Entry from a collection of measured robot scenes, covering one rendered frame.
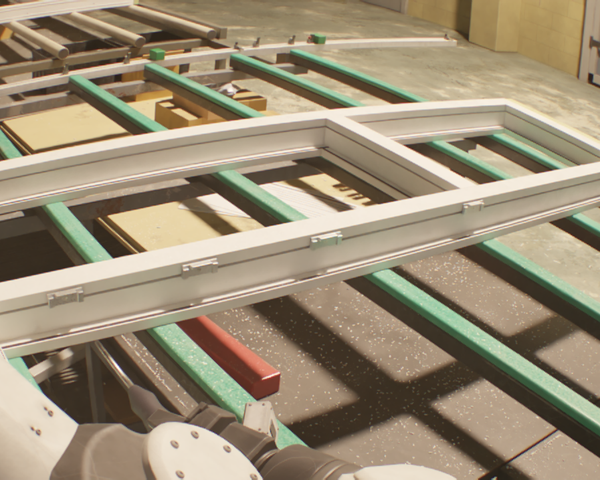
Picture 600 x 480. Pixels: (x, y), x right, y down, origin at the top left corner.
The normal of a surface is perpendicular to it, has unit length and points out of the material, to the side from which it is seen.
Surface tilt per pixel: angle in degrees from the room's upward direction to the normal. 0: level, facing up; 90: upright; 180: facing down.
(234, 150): 90
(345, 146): 90
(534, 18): 90
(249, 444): 18
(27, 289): 0
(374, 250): 90
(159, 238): 0
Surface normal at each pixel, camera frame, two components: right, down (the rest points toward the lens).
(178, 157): 0.55, 0.40
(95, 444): 0.65, -0.69
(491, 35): -0.82, 0.19
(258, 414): -0.18, -0.80
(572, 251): 0.08, -0.90
